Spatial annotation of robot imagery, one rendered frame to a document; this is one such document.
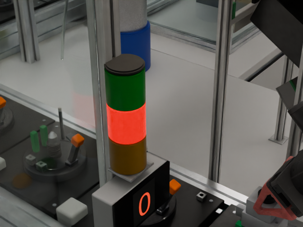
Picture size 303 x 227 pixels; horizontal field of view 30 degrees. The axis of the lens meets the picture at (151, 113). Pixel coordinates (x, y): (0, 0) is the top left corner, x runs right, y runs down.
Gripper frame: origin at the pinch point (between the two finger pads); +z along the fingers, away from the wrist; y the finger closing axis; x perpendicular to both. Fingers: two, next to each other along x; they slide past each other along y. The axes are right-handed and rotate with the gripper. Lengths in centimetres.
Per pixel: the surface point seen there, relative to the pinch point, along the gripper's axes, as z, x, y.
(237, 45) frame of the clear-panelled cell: 55, -29, -93
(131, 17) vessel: 51, -54, -57
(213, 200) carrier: 21.7, -2.5, -10.5
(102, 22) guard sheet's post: -18.0, -32.6, 20.6
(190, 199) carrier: 24.2, -5.6, -7.9
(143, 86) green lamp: -14.5, -24.2, 18.5
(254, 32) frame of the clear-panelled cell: 55, -29, -105
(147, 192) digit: -1.3, -13.4, 18.4
